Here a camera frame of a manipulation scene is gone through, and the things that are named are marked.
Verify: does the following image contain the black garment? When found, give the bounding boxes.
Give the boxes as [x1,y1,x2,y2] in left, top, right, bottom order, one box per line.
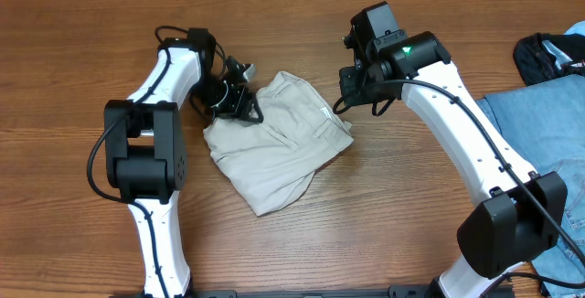
[513,33,584,86]

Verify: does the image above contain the beige khaki shorts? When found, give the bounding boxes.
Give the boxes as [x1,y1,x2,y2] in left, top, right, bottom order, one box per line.
[203,71,354,217]

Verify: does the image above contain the blue denim jeans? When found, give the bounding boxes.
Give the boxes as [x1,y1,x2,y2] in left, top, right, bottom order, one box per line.
[475,19,585,298]

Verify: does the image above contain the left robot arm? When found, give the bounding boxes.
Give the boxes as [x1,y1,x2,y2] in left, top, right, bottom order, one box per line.
[87,27,263,297]

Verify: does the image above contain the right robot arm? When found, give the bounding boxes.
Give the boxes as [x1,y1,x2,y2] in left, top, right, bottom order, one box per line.
[334,2,568,297]

